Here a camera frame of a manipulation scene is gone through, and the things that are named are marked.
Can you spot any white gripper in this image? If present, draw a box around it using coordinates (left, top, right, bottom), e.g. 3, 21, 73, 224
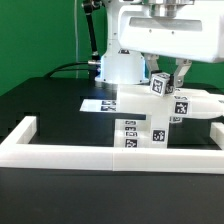
118, 3, 224, 88

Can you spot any white chair back part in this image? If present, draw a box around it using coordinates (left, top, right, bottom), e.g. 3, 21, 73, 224
116, 85, 224, 119

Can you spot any white chair seat part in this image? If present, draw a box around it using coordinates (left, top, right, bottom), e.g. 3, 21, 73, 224
113, 113, 184, 150

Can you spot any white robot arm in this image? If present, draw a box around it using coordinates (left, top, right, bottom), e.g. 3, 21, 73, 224
95, 0, 224, 87

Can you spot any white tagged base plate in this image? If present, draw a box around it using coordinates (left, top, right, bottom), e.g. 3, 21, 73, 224
80, 99, 116, 113

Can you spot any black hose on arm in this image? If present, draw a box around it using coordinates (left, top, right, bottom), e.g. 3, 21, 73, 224
81, 0, 102, 68

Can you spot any black cable on table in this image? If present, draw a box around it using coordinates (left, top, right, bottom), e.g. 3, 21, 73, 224
43, 61, 90, 79

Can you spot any white U-shaped fence frame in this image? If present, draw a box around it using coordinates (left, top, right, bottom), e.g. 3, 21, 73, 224
0, 116, 224, 174

